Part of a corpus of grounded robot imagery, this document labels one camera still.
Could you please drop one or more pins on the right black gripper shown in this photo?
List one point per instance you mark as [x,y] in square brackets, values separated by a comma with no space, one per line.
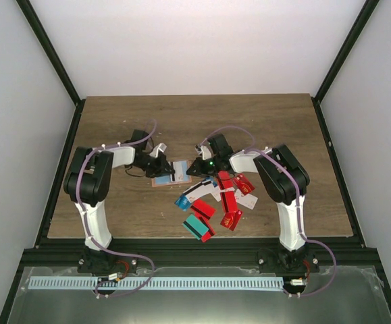
[198,165]

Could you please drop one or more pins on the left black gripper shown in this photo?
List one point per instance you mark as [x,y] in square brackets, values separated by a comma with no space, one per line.
[162,165]

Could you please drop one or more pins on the white card edge-on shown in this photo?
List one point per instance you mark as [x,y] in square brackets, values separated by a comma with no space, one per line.
[179,174]

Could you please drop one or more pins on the pink card holder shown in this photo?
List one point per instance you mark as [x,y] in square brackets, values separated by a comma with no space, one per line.
[165,180]

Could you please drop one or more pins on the red card black stripe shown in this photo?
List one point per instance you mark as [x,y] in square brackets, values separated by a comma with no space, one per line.
[209,233]
[202,209]

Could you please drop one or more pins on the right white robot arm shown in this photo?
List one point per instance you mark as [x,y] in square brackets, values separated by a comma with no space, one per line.
[285,180]

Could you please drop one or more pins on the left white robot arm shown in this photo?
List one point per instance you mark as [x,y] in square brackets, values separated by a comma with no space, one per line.
[88,179]

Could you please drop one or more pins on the white card black stripe upper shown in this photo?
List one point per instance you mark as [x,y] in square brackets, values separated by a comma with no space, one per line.
[202,188]

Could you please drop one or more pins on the red card upper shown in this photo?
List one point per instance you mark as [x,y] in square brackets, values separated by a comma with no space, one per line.
[226,192]

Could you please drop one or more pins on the blue card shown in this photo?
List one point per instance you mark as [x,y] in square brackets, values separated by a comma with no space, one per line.
[184,202]

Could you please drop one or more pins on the red VIP card right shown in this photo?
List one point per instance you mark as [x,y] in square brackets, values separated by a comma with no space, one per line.
[243,184]

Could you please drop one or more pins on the red vip card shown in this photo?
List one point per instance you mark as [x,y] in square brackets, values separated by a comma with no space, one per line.
[231,219]
[243,184]

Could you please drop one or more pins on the teal card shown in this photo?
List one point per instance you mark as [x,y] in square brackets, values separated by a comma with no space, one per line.
[195,226]

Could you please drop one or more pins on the red VIP card front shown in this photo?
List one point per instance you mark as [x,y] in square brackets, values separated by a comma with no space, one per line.
[231,219]

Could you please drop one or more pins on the white card right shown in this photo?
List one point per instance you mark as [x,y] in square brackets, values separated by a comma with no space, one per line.
[249,201]

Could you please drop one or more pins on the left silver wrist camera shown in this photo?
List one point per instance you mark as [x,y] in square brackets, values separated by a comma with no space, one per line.
[158,150]

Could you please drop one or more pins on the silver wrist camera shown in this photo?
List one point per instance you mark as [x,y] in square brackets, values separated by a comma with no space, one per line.
[203,152]
[158,150]

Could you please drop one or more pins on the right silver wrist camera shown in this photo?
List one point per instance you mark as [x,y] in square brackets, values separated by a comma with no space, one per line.
[203,152]

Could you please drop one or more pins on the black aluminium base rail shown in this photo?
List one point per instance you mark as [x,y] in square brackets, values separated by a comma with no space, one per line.
[189,252]

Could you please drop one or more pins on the light blue slotted cable duct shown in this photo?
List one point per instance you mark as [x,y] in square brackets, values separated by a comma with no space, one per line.
[159,283]

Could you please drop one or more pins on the left black frame post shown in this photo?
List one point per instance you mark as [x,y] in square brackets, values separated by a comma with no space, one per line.
[41,35]

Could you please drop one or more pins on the black frame post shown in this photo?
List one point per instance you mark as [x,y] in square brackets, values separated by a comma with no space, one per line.
[41,35]
[353,35]

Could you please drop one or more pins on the right black frame post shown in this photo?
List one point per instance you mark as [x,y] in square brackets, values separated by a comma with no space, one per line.
[353,35]

